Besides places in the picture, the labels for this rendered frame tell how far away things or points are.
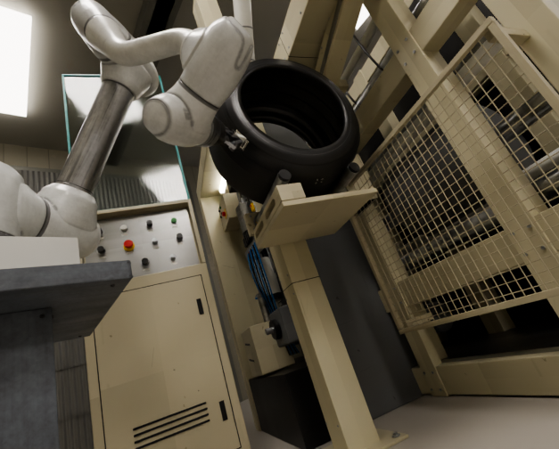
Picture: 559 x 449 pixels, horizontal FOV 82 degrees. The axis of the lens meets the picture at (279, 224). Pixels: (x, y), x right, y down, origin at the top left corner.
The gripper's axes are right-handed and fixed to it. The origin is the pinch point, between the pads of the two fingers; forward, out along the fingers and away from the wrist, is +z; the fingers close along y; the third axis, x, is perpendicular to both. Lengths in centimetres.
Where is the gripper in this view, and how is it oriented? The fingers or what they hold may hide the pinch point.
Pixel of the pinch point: (238, 139)
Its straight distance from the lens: 108.1
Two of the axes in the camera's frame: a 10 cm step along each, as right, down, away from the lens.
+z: 2.8, -1.3, 9.5
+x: 6.3, -7.2, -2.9
